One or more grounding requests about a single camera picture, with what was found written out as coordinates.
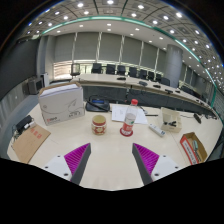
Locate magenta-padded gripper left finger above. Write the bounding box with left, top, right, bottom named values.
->
left=42, top=142, right=92, bottom=186

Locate long curved conference desk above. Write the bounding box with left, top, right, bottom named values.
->
left=71, top=73, right=214, bottom=116

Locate old grey monitor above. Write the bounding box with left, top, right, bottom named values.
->
left=26, top=77, right=44, bottom=96

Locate group of black office chairs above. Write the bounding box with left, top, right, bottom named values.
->
left=69, top=62, right=201, bottom=98

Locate white printed paper sheet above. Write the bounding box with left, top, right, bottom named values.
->
left=110, top=103, right=149, bottom=125

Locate small black tool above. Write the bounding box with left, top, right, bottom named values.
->
left=163, top=120, right=178, bottom=128

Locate brown paper envelope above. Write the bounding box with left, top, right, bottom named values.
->
left=11, top=123, right=52, bottom=164

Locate clear red-capped water bottle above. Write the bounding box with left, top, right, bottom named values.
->
left=119, top=98, right=139, bottom=137

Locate black power adapter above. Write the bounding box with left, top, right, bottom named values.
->
left=14, top=114, right=36, bottom=134

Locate white copy paper box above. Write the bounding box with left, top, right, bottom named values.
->
left=37, top=82, right=86, bottom=127

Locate small white open box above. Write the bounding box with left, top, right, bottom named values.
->
left=160, top=106, right=183, bottom=134

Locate open brown cardboard box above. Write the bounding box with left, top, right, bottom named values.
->
left=179, top=131, right=209, bottom=166

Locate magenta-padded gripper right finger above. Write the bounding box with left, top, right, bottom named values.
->
left=131, top=142, right=184, bottom=186

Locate red floral ceramic mug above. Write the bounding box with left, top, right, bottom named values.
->
left=90, top=114, right=108, bottom=136

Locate group of ceiling lights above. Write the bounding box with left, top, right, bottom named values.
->
left=26, top=0, right=224, bottom=78

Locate small black microphone unit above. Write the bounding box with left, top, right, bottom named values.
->
left=193, top=113, right=203, bottom=125

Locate white power strip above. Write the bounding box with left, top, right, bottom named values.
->
left=148, top=123, right=167, bottom=138

